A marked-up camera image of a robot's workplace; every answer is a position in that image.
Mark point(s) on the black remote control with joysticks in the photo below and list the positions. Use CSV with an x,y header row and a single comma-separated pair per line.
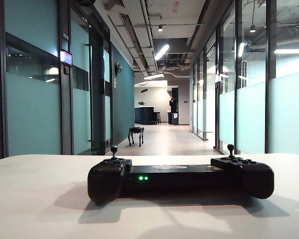
x,y
179,178

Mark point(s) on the black quadruped robot dog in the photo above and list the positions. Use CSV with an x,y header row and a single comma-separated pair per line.
x,y
135,132

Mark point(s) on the black door card reader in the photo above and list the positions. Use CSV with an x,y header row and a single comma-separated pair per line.
x,y
66,70

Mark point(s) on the dark counter with white top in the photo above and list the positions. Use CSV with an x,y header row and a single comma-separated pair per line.
x,y
144,115

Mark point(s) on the dark bar stool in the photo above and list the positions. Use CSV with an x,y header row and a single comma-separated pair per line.
x,y
157,117

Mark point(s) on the green potted plant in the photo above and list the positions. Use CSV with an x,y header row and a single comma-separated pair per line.
x,y
141,103

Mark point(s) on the black bin with white label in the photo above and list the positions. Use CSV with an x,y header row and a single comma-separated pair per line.
x,y
173,118

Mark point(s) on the tall black cabinet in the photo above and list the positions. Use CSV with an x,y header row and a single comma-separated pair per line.
x,y
175,99

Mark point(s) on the short linear ceiling light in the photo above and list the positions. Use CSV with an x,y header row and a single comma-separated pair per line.
x,y
154,76

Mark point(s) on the long linear ceiling light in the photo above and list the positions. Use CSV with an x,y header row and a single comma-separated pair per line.
x,y
162,51

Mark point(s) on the small ceiling spot light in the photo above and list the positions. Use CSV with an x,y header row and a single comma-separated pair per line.
x,y
160,28

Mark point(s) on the lit room display panel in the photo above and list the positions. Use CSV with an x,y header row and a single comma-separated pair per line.
x,y
66,57

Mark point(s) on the linear light behind glass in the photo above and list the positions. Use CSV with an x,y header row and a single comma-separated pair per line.
x,y
241,49

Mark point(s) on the white room number sign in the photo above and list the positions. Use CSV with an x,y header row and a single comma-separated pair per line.
x,y
65,36

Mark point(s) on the black pendant lamp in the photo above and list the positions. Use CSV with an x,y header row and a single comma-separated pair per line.
x,y
252,29

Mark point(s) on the black wall-mounted device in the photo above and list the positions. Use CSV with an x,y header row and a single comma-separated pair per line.
x,y
144,90

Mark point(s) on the small white wall notice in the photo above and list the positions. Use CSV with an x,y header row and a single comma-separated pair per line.
x,y
115,83

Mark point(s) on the round black wall ornament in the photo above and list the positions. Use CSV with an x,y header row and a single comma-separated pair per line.
x,y
118,69

